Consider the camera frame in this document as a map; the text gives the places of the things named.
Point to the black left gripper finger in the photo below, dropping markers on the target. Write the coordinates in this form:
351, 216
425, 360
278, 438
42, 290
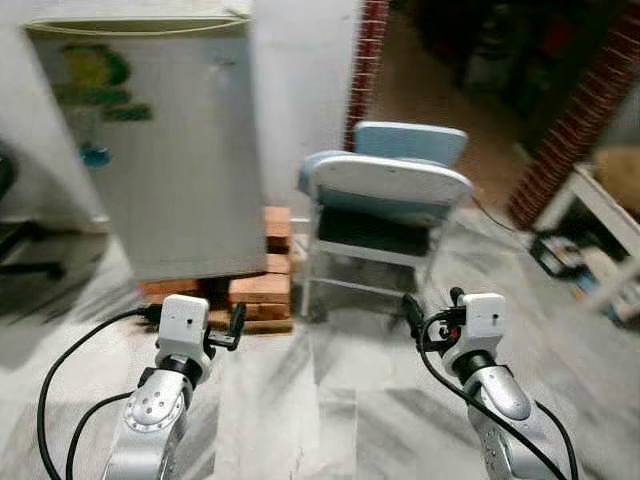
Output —
239, 322

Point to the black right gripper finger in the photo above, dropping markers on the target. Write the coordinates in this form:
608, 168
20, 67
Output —
414, 315
457, 296

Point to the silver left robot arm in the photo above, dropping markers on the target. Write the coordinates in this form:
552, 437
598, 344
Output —
150, 420

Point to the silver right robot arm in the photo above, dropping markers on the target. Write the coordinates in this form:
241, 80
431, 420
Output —
500, 400

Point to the grey fridge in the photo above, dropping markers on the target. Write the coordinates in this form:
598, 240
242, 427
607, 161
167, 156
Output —
170, 170

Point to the red brick stack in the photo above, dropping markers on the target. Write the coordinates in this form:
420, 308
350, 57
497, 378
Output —
262, 292

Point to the grey metal folding chair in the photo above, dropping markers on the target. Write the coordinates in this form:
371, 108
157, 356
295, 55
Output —
375, 232

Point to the black storage box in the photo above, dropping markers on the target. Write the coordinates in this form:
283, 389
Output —
560, 255

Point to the light blue plastic tub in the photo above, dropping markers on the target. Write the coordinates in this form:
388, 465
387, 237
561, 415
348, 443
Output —
390, 185

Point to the white side table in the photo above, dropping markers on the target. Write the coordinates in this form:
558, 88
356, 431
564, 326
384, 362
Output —
590, 205

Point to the brown paper bag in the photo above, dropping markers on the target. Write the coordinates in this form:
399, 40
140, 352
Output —
622, 180

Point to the black stand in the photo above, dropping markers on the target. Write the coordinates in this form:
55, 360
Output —
30, 250

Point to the wide red brick pillar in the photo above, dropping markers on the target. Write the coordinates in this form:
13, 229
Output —
580, 120

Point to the narrow red brick pillar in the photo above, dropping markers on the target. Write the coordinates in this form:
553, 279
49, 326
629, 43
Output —
366, 70

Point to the dark cluttered shelf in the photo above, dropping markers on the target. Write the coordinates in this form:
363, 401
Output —
510, 50

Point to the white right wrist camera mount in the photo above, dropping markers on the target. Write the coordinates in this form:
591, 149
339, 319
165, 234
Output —
482, 320

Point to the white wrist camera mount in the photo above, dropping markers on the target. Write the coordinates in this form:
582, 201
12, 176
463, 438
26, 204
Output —
482, 320
183, 325

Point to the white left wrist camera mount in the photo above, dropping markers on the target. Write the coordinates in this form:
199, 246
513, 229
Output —
183, 325

